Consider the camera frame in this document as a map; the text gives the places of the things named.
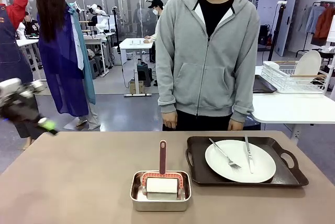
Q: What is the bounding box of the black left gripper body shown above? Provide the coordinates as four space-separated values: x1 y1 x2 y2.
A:
0 94 44 128

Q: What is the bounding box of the silver metal fork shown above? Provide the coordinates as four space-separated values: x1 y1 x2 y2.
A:
208 137 242 171

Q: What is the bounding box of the silver metal table knife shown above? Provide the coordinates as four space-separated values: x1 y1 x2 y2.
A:
244 136 255 174

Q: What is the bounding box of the white round dinner plate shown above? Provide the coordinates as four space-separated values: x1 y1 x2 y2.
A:
205 140 277 184

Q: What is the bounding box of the dark brown serving tray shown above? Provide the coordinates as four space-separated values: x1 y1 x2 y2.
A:
185 136 309 188

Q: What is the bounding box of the person's right forearm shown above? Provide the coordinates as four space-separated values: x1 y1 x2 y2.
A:
156 59 178 115

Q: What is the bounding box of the person's left forearm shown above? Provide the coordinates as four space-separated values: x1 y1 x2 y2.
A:
231 61 261 123

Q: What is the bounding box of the person's right hand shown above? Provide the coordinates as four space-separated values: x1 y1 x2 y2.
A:
162 110 178 130

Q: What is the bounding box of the person's left hand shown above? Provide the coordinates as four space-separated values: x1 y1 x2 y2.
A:
228 119 243 131

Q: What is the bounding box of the red-sleeved figure in denim apron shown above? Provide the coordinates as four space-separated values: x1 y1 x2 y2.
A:
0 0 49 151

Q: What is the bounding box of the long-haired figure in blue gown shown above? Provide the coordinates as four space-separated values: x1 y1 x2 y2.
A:
30 0 102 130

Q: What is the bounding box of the teal hanging garment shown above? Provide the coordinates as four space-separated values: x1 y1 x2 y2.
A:
68 3 96 106

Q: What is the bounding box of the grey plastic stool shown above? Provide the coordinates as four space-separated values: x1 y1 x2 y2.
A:
87 55 105 80

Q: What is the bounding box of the cardboard box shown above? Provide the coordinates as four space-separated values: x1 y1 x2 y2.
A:
129 80 144 95

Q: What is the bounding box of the black stacked stool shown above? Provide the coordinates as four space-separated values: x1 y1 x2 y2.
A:
135 61 153 87

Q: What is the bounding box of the white standing desk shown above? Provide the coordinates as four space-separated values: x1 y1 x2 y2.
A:
119 37 155 98

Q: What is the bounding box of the rectangular metal tin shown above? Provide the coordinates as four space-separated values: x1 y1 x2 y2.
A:
129 170 192 212

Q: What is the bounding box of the man with black cap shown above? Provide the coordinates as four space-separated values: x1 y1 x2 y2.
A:
143 0 165 87

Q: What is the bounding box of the person in grey hoodie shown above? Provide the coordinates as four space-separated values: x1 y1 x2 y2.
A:
155 0 261 132

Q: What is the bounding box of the black baking tray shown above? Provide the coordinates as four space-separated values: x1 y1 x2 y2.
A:
252 74 278 94

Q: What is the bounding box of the black stand with white top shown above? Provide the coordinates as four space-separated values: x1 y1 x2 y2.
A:
267 1 288 62

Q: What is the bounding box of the white open door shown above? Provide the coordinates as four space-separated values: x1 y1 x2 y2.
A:
274 0 300 58

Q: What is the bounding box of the white plate in rack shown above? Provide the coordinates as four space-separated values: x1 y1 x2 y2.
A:
300 50 322 77

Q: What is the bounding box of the light blue hanging shirt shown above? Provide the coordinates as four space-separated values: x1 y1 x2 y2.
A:
305 5 325 35

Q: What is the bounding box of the orange hanging jacket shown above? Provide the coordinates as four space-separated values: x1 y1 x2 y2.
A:
313 6 335 40

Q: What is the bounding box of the black camera tripod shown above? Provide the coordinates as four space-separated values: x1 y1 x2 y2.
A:
111 6 121 52

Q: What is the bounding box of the pink handled lint roller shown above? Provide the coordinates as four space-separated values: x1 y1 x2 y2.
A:
141 139 185 200

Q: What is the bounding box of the white wire dish rack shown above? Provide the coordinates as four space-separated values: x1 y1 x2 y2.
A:
261 60 329 94

